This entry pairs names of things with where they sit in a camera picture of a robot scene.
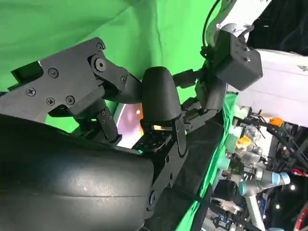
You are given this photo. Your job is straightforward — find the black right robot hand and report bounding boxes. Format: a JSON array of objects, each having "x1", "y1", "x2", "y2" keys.
[{"x1": 0, "y1": 37, "x2": 189, "y2": 231}]

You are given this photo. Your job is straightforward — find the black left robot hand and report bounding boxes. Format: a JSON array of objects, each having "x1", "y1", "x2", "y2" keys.
[{"x1": 172, "y1": 68, "x2": 229, "y2": 133}]

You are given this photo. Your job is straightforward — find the orange and white bread roll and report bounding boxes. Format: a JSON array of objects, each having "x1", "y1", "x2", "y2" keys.
[{"x1": 140, "y1": 112, "x2": 167, "y2": 130}]

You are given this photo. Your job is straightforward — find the white workshop panel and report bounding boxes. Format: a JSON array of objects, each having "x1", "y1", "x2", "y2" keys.
[{"x1": 227, "y1": 48, "x2": 308, "y2": 113}]

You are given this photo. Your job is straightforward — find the lilac plate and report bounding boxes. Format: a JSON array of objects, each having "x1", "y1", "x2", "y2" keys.
[{"x1": 115, "y1": 103, "x2": 145, "y2": 148}]

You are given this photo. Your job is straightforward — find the black backdrop curtain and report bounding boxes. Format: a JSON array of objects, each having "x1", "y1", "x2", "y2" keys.
[{"x1": 245, "y1": 0, "x2": 308, "y2": 72}]

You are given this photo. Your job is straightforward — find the green table cloth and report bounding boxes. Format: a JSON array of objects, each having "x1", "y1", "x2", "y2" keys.
[{"x1": 0, "y1": 0, "x2": 241, "y2": 231}]

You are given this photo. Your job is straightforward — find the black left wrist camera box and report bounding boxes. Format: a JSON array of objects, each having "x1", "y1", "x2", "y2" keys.
[{"x1": 213, "y1": 29, "x2": 263, "y2": 91}]

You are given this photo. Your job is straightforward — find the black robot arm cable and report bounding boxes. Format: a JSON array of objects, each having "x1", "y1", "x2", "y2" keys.
[{"x1": 201, "y1": 0, "x2": 221, "y2": 57}]

